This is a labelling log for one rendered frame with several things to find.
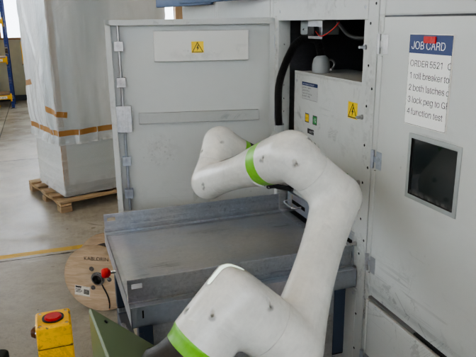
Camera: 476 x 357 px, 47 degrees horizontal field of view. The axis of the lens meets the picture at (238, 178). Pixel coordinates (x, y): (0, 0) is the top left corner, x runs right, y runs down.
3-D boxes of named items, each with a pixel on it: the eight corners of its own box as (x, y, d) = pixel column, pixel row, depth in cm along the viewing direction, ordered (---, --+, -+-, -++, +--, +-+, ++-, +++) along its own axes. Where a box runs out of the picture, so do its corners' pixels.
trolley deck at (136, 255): (132, 329, 146) (130, 308, 144) (105, 244, 202) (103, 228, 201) (355, 286, 167) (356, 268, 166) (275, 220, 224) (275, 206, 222)
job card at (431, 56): (443, 134, 120) (452, 34, 114) (401, 123, 133) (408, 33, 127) (446, 134, 120) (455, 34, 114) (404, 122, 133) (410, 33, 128)
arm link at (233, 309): (236, 394, 103) (299, 313, 104) (172, 351, 98) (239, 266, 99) (218, 362, 115) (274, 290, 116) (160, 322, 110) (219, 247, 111)
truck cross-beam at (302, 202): (360, 257, 170) (360, 239, 168) (287, 205, 219) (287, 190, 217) (373, 254, 172) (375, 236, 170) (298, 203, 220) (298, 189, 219)
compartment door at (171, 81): (120, 210, 222) (105, 20, 202) (273, 202, 231) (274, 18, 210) (118, 216, 216) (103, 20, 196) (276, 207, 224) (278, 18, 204)
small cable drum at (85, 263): (146, 296, 329) (142, 233, 318) (133, 314, 308) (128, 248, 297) (83, 291, 335) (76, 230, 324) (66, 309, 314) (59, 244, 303)
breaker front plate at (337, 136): (356, 240, 171) (364, 86, 158) (290, 196, 215) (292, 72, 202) (360, 239, 172) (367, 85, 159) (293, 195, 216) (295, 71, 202)
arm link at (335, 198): (329, 390, 105) (378, 186, 138) (268, 346, 100) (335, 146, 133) (283, 393, 115) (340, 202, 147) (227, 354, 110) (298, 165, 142)
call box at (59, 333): (39, 367, 128) (34, 329, 126) (39, 348, 136) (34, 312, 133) (75, 360, 131) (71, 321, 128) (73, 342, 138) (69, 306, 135)
